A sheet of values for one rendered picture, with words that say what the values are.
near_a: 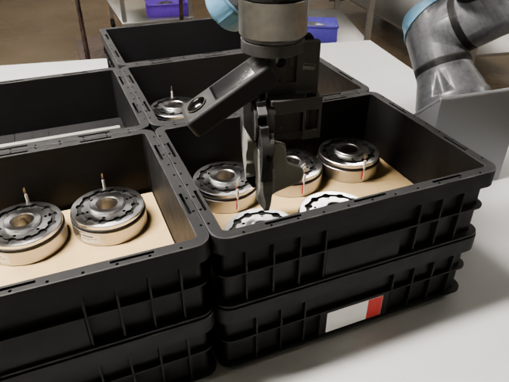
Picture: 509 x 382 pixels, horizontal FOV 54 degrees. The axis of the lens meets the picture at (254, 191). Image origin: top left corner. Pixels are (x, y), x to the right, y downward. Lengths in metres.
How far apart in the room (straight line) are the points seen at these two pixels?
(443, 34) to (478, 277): 0.48
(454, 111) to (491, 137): 0.13
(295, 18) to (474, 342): 0.51
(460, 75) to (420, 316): 0.50
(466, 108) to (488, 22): 0.17
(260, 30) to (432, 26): 0.62
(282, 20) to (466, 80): 0.60
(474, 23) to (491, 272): 0.47
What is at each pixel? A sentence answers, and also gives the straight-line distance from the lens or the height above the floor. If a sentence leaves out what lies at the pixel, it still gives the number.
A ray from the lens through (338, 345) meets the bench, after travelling 0.74.
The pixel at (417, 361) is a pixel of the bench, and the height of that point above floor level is 0.70.
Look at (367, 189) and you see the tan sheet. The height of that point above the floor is 0.83.
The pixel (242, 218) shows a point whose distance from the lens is 0.68.
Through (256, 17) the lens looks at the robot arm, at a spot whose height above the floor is 1.13.
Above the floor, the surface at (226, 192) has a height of 0.86.
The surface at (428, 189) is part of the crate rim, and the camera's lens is 0.65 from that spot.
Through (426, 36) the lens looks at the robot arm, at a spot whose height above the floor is 0.97.
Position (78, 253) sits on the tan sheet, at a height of 0.83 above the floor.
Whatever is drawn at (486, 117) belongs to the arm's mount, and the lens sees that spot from 1.07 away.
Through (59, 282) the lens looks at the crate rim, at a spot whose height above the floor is 0.93.
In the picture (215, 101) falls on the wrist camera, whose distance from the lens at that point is 0.55.
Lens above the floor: 1.26
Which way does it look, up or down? 33 degrees down
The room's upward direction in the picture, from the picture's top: straight up
